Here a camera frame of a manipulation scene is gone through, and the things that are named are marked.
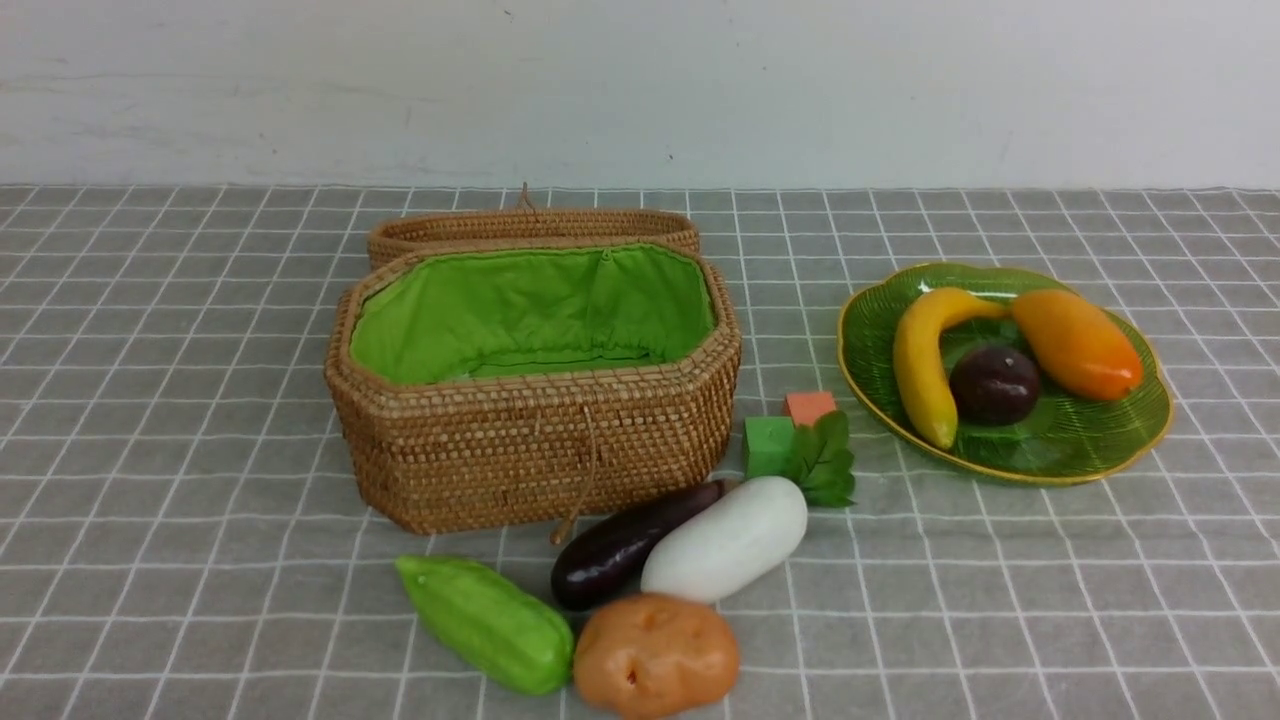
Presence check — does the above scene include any white radish with leaves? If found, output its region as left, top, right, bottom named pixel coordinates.
left=640, top=410, right=856, bottom=603

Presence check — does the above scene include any dark purple eggplant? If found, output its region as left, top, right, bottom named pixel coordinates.
left=550, top=478, right=740, bottom=612

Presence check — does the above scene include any yellow banana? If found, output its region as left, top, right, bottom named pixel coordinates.
left=892, top=287, right=1009, bottom=451

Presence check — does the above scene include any brown potato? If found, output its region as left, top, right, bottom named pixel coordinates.
left=573, top=593, right=740, bottom=719

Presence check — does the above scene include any green chayote vegetable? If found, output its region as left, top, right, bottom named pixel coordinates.
left=394, top=553, right=575, bottom=696

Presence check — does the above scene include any dark purple plum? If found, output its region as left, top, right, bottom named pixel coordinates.
left=948, top=345, right=1041, bottom=427

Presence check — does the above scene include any orange mango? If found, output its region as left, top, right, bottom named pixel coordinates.
left=1010, top=288, right=1146, bottom=402

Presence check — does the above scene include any green foam cube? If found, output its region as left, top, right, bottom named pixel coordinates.
left=742, top=416, right=795, bottom=479

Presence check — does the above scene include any woven wicker basket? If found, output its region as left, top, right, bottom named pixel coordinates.
left=324, top=238, right=742, bottom=536

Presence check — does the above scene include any orange foam cube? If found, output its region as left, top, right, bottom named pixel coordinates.
left=783, top=391, right=838, bottom=427

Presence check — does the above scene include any woven wicker basket lid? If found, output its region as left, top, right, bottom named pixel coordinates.
left=366, top=187, right=701, bottom=270

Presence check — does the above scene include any green glass leaf plate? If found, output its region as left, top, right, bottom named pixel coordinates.
left=837, top=263, right=1175, bottom=486

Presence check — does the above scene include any grey checked tablecloth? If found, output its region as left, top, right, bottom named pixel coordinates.
left=1, top=186, right=1279, bottom=719

